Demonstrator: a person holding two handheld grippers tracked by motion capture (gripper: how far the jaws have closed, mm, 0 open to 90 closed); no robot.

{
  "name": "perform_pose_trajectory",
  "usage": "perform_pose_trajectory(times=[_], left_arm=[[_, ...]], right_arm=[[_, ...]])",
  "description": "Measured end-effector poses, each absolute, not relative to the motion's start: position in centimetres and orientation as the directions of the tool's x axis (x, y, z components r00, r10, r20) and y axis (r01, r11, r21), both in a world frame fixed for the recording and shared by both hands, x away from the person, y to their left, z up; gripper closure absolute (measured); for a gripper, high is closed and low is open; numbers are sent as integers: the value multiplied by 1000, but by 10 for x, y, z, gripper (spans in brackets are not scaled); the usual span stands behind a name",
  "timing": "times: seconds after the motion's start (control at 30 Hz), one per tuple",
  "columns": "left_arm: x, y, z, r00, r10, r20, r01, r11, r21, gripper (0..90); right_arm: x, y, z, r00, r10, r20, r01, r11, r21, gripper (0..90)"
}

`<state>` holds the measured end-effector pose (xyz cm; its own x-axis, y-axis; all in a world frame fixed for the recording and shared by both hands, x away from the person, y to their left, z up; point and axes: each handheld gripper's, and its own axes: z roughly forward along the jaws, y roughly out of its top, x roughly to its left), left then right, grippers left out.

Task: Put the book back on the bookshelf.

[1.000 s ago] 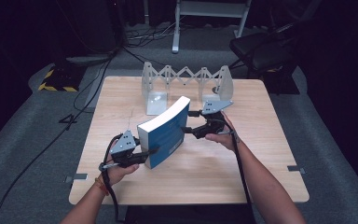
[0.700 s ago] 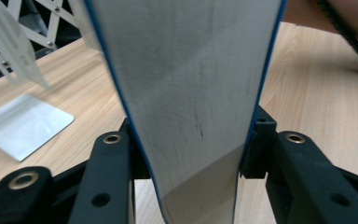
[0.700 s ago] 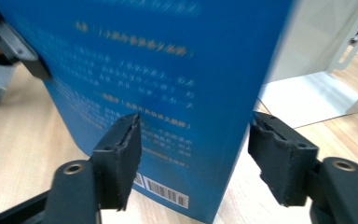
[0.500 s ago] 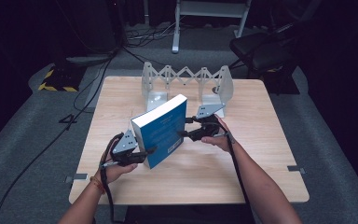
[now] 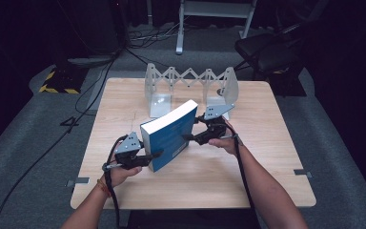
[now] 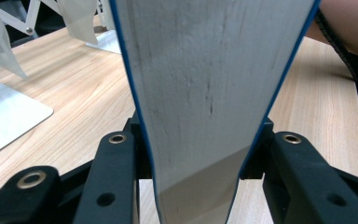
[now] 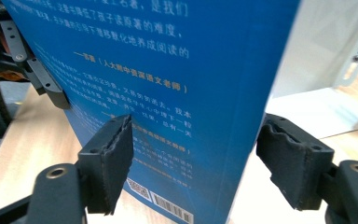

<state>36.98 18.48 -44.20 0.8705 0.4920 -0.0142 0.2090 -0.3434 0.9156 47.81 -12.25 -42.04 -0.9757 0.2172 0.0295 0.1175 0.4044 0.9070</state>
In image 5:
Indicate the white metal stand frame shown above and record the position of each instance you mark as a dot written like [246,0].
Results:
[180,31]

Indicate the white expandable metal bookend rack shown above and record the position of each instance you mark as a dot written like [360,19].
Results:
[159,101]

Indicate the blue paperback book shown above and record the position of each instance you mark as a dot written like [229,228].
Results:
[168,143]

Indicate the person's dark clothing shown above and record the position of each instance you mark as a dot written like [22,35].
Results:
[193,220]

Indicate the black folding chair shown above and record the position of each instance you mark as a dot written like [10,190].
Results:
[267,51]

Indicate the grey tape marker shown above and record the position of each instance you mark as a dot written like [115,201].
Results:
[77,182]
[302,173]

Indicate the person's right hand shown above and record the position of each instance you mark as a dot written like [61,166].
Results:
[230,143]

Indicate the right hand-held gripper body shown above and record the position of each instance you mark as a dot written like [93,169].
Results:
[214,129]

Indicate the person's left hand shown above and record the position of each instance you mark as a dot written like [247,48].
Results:
[117,176]

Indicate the yellow black striped base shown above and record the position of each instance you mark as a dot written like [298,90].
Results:
[62,83]

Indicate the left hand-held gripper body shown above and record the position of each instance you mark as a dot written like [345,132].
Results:
[130,157]

